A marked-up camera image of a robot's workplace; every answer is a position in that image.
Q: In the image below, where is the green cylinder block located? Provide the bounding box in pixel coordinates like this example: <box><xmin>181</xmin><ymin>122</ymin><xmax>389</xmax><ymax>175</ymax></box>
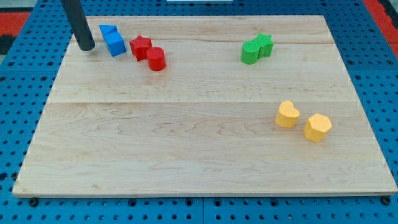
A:
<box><xmin>241</xmin><ymin>40</ymin><xmax>260</xmax><ymax>65</ymax></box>

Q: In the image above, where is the yellow hexagon block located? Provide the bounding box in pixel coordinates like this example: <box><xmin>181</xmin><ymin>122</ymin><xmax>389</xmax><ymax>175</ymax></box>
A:
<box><xmin>303</xmin><ymin>113</ymin><xmax>333</xmax><ymax>142</ymax></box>

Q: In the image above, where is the blue cube block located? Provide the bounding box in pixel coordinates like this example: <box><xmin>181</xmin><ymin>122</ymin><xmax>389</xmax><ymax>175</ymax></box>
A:
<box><xmin>104</xmin><ymin>31</ymin><xmax>126</xmax><ymax>57</ymax></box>

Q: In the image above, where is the blue triangle block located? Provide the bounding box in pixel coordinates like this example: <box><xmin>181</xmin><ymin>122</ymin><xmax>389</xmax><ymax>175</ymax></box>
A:
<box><xmin>99</xmin><ymin>24</ymin><xmax>117</xmax><ymax>35</ymax></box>

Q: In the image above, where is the green star block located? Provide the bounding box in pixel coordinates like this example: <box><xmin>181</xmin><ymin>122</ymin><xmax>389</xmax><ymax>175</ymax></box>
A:
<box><xmin>254</xmin><ymin>33</ymin><xmax>274</xmax><ymax>58</ymax></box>

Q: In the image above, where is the yellow heart block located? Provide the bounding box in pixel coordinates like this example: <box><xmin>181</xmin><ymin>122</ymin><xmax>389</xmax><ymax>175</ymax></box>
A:
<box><xmin>275</xmin><ymin>100</ymin><xmax>300</xmax><ymax>128</ymax></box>

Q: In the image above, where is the red cylinder block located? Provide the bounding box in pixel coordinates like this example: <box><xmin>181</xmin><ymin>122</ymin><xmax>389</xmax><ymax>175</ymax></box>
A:
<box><xmin>147</xmin><ymin>47</ymin><xmax>166</xmax><ymax>71</ymax></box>

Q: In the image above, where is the red star block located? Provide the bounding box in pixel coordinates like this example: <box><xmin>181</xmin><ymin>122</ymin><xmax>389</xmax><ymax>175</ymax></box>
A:
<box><xmin>129</xmin><ymin>35</ymin><xmax>152</xmax><ymax>61</ymax></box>

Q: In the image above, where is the light wooden board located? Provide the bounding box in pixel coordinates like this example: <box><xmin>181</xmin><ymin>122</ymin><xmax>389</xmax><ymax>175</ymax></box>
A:
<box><xmin>12</xmin><ymin>16</ymin><xmax>397</xmax><ymax>198</ymax></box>

